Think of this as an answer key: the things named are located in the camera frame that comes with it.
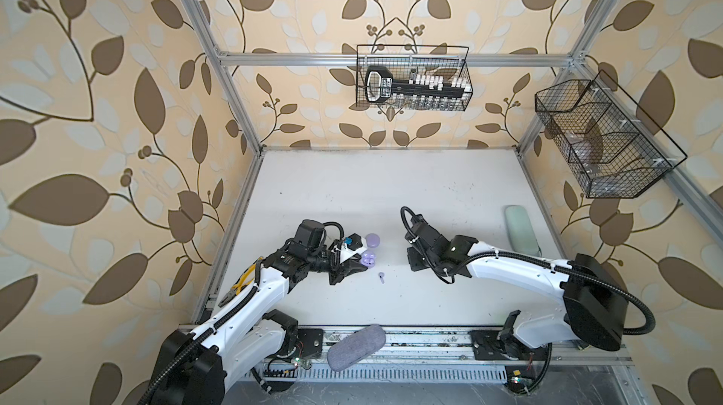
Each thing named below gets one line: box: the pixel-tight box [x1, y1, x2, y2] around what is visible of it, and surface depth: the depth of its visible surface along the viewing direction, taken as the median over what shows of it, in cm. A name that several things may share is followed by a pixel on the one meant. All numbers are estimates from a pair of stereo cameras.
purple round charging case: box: [360, 232, 381, 269], surface depth 79 cm
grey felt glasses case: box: [326, 324, 386, 372], surface depth 72 cm
